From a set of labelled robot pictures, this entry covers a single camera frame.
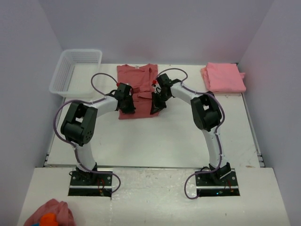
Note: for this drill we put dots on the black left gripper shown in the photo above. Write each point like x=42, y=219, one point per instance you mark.
x=127, y=103

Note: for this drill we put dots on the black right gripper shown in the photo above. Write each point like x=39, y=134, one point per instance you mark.
x=158, y=99

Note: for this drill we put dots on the red polo t shirt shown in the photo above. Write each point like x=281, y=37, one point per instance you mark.
x=141, y=80

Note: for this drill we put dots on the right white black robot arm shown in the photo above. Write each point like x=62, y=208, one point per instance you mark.
x=207, y=114

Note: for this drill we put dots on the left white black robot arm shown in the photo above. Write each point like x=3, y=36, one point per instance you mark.
x=79, y=123

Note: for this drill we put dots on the white plastic basket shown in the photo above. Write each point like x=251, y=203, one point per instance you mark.
x=74, y=71

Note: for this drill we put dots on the folded peach t shirt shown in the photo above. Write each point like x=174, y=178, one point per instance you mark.
x=205, y=80

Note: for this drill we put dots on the folded pink t shirt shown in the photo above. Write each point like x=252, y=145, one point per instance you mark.
x=225, y=76

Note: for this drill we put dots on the crumpled red cloth pile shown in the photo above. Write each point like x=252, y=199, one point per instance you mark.
x=64, y=215

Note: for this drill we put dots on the orange blue toy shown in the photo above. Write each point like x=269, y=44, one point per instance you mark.
x=48, y=219

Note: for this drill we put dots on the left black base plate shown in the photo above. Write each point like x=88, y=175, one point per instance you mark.
x=90, y=185

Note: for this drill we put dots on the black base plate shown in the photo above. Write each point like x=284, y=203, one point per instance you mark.
x=209, y=186
x=90, y=185

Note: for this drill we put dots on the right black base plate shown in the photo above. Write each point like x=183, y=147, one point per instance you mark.
x=209, y=186

